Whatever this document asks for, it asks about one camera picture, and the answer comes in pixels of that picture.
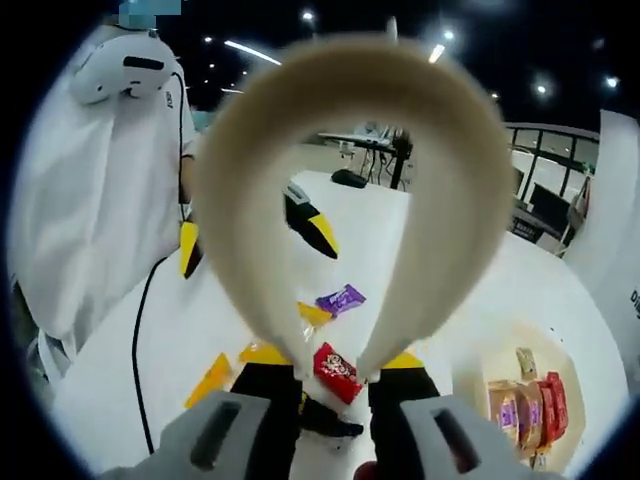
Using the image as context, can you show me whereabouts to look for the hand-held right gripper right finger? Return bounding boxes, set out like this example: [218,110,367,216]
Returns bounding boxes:
[369,349,519,480]

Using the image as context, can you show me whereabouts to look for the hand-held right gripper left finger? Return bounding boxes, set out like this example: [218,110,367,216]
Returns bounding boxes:
[158,341,304,480]

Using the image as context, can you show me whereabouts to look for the red white-print food packet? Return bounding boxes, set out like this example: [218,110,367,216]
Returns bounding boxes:
[312,342,365,405]

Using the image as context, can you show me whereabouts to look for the black dried fruit food packet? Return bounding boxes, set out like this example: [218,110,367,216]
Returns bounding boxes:
[299,394,365,437]

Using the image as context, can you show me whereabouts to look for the shiny purple candy packet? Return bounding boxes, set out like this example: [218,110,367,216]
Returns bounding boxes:
[314,283,367,317]

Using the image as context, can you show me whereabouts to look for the heap of assorted snacks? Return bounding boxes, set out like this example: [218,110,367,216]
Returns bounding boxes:
[487,346,571,459]

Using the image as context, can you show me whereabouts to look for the beige hexagonal food container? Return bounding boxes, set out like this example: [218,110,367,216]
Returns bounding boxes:
[452,322,591,471]

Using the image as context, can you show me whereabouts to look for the white food tongs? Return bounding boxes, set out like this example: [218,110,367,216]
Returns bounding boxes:
[192,32,516,386]

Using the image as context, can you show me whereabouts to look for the person's right hand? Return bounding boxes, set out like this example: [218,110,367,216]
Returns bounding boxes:
[353,460,386,480]

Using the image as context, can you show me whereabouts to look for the black case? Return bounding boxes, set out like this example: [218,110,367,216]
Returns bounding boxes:
[329,168,370,190]

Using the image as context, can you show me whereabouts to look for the white desk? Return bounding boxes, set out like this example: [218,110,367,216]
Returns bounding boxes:
[315,119,416,191]

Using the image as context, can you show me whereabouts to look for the person in white shirt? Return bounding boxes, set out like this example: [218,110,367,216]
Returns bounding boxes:
[9,29,201,381]

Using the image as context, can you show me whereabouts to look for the black floor stand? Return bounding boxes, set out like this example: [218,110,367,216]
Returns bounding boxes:
[389,127,414,191]

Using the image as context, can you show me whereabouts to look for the white neck-worn device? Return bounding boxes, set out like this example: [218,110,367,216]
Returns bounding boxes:
[68,34,174,105]

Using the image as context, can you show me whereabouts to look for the grey counter with dark sign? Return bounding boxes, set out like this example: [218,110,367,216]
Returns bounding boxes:
[509,207,569,249]

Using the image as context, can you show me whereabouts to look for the black computer monitor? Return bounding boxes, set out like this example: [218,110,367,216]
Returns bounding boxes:
[529,182,571,221]

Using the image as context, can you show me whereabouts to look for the hanging tote bag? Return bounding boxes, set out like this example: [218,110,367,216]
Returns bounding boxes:
[569,174,594,236]

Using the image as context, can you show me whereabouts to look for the group of ceiling lights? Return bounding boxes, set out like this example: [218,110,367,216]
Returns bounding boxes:
[202,9,621,96]

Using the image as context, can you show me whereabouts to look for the black cable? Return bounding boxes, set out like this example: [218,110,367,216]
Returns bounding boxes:
[130,254,171,455]
[167,69,194,224]

